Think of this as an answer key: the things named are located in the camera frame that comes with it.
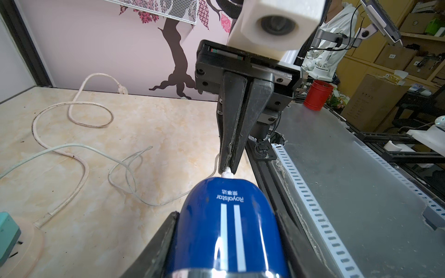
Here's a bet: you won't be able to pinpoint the teal USB charger adapter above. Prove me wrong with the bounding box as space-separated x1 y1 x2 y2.
0 212 22 266

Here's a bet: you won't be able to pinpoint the pink round power strip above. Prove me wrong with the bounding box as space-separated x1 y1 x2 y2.
1 217 44 278

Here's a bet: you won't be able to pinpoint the blue electric shaver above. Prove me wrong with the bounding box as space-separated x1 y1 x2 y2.
165 177 290 278

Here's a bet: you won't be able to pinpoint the red cup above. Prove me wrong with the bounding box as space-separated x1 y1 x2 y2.
303 80 334 111

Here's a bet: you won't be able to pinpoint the cardboard boxes on shelf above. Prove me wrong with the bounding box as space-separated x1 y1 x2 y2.
336 31 439 132

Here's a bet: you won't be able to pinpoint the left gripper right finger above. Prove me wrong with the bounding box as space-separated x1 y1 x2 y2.
276 212 335 278

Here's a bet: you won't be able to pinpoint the white wire shelf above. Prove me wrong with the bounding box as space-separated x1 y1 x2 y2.
108 0 198 25

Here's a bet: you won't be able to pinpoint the white slotted cable duct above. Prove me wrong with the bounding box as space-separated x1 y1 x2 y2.
272 144 363 278

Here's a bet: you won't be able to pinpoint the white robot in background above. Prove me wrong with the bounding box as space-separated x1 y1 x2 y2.
301 1 359 82

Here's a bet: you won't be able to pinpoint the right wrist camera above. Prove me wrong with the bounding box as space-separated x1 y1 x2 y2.
227 0 326 61

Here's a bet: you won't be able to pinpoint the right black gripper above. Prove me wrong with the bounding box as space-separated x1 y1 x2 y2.
195 40 302 174

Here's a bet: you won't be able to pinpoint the power strip white cord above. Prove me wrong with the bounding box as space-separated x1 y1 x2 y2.
32 72 129 229

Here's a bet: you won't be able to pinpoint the white USB charging cable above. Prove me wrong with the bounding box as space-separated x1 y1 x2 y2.
0 143 234 207

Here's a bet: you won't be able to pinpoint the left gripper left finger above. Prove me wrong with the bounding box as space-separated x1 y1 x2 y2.
121 212 180 278

